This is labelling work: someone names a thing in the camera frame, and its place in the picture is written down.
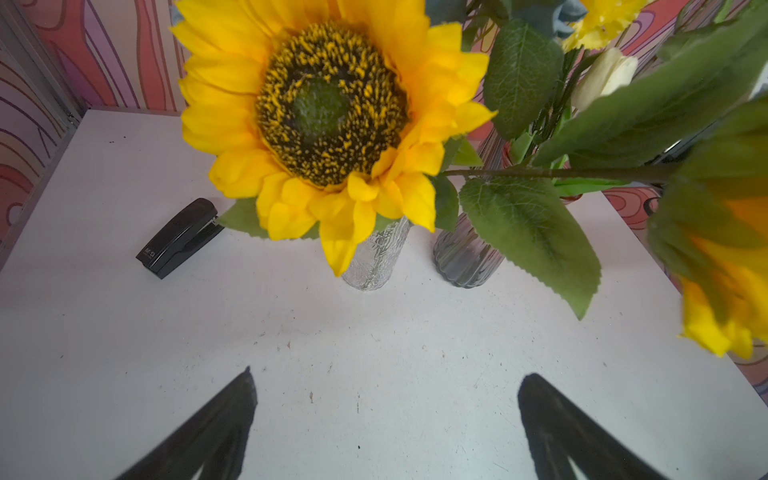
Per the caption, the black stapler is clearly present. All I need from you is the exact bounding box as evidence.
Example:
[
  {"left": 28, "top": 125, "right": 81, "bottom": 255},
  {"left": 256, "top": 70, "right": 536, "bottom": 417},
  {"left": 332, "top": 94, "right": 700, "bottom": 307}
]
[{"left": 136, "top": 198, "right": 224, "bottom": 279}]

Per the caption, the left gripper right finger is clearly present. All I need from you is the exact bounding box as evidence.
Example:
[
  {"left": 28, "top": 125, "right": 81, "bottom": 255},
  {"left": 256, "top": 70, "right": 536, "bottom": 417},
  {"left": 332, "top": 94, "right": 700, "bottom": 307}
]
[{"left": 517, "top": 373, "right": 663, "bottom": 479}]

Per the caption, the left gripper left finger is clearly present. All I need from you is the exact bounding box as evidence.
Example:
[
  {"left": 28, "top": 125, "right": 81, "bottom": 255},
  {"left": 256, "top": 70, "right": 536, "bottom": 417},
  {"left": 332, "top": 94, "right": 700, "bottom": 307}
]
[{"left": 119, "top": 369, "right": 258, "bottom": 479}]

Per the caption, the white tulip bud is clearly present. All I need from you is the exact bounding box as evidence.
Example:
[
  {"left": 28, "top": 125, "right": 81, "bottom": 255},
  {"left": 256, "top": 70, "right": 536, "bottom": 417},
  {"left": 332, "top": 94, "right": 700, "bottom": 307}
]
[{"left": 571, "top": 47, "right": 639, "bottom": 111}]

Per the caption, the yellow sunflower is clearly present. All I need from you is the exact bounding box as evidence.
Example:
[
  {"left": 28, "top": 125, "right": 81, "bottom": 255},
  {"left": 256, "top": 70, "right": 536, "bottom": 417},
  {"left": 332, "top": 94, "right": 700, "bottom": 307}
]
[
  {"left": 172, "top": 1, "right": 493, "bottom": 275},
  {"left": 457, "top": 1, "right": 767, "bottom": 359}
]

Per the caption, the grey blue rose bunch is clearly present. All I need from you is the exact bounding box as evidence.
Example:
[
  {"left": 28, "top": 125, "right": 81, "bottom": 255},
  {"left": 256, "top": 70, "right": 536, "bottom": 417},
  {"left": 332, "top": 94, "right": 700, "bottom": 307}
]
[{"left": 425, "top": 0, "right": 588, "bottom": 39}]

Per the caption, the yellow carnation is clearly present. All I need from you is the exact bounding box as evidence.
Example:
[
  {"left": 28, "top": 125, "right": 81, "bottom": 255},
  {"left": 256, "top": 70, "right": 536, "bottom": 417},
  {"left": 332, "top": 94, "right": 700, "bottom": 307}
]
[{"left": 562, "top": 0, "right": 650, "bottom": 52}]

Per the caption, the ribbed pink grey vase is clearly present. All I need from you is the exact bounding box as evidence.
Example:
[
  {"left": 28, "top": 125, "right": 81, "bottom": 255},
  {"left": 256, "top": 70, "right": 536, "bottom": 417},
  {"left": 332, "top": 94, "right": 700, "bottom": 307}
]
[{"left": 433, "top": 128, "right": 510, "bottom": 289}]

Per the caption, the clear textured glass vase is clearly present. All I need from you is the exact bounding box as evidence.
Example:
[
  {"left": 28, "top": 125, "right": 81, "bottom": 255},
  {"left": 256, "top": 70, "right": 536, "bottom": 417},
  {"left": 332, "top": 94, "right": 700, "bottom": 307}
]
[{"left": 360, "top": 217, "right": 412, "bottom": 291}]

